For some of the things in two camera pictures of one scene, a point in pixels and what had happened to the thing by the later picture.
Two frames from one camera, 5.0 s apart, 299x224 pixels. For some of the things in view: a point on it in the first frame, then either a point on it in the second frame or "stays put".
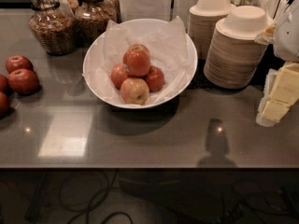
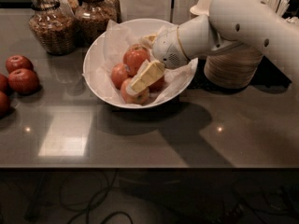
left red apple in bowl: [119, 74] stays put
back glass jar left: [67, 4] stays put
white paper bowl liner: [168, 51] stays put
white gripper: [288, 37] -> [167, 50]
